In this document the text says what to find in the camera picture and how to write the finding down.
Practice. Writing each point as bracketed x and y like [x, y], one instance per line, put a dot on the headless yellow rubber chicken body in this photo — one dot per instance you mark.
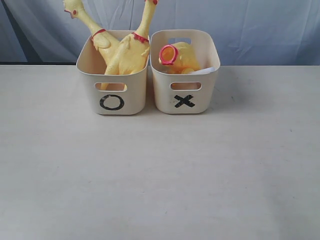
[179, 58]

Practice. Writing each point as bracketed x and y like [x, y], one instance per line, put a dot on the yellow rubber chicken facing up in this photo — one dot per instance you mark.
[131, 55]

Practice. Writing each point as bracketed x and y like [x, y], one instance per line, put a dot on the broken chicken neck with squeaker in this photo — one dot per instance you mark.
[204, 71]

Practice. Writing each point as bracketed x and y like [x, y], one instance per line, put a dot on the yellow rubber chicken face down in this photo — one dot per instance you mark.
[103, 41]

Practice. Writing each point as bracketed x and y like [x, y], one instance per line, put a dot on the cream bin with X mark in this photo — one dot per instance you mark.
[184, 93]

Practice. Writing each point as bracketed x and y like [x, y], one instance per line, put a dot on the cream bin with circle mark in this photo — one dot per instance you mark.
[111, 94]

